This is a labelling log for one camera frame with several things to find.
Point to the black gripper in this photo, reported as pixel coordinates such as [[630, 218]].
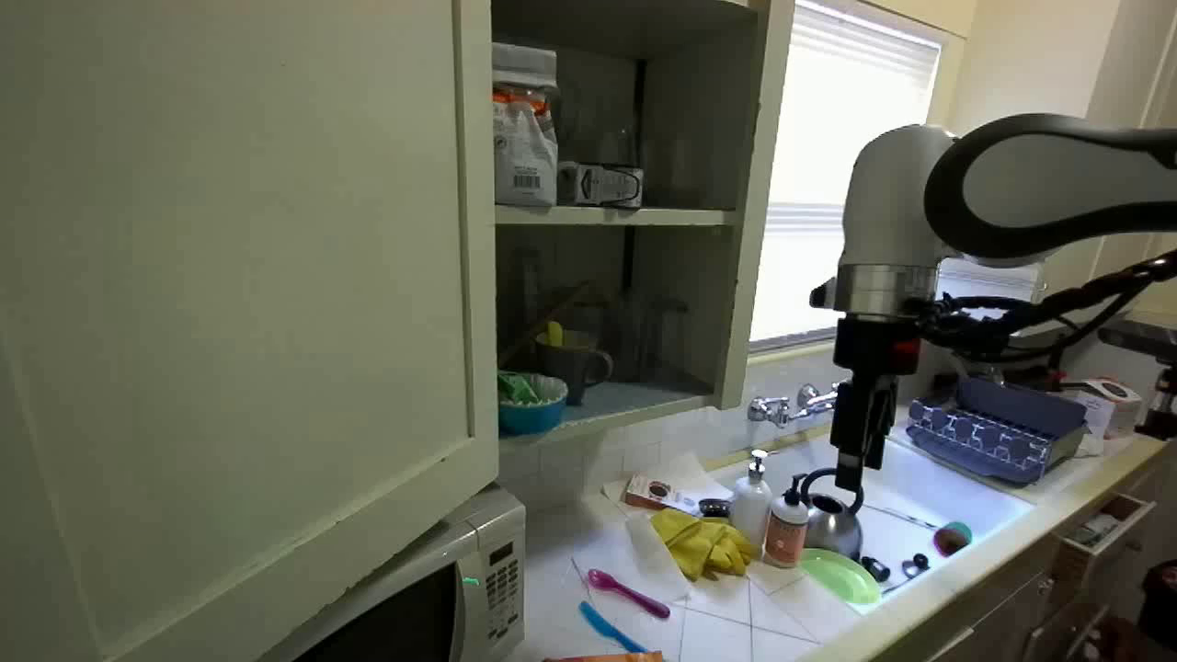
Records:
[[878, 355]]

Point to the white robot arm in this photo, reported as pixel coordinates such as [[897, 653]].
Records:
[[1002, 193]]

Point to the open upper cabinet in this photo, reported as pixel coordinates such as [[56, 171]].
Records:
[[636, 282]]

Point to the cream cabinet door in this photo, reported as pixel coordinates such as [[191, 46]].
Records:
[[244, 309]]

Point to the orange soap bottle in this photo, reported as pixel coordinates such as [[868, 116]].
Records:
[[783, 532]]

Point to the chrome sink faucet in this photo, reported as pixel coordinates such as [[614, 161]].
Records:
[[781, 408]]

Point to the white soap dispenser bottle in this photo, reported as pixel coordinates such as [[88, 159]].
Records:
[[752, 499]]

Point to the green plastic plate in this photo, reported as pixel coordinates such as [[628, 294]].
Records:
[[839, 575]]

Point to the blue dish rack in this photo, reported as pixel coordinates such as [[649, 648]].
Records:
[[998, 430]]

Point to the cream lower drawers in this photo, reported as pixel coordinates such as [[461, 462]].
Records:
[[1076, 560]]

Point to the white tissue box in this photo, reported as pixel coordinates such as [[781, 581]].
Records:
[[1108, 403]]

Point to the blue plastic utensil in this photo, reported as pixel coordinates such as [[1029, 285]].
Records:
[[607, 631]]

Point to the dark mug with utensils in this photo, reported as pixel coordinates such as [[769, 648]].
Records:
[[576, 361]]

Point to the blue bowl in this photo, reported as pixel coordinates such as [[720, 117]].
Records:
[[530, 403]]

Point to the white window blind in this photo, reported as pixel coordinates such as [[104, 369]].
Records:
[[847, 78]]

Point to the white microwave oven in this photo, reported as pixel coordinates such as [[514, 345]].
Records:
[[456, 592]]

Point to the white flour bag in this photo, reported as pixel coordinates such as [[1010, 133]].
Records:
[[522, 127]]

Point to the steel kettle black handle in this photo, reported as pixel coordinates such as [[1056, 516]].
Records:
[[834, 522]]

